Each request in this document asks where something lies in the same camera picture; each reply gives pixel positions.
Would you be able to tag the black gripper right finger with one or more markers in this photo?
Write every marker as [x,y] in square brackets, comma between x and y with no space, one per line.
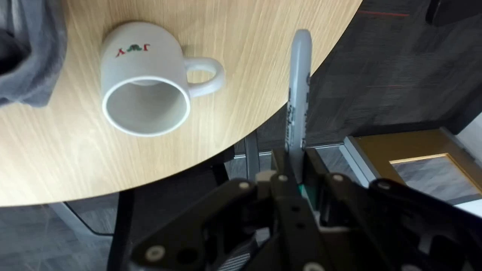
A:
[402,225]

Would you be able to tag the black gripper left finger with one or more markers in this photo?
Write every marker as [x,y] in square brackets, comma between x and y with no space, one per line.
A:
[236,219]

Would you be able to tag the white printed mug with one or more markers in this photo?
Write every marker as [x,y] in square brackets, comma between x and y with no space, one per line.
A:
[146,54]

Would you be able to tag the black table leg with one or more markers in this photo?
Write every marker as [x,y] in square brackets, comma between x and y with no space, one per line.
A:
[121,230]
[252,152]

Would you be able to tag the gold framed panel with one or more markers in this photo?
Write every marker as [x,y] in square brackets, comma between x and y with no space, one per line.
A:
[382,147]

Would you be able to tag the grey cloth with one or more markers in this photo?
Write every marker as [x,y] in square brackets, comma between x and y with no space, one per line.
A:
[31,54]

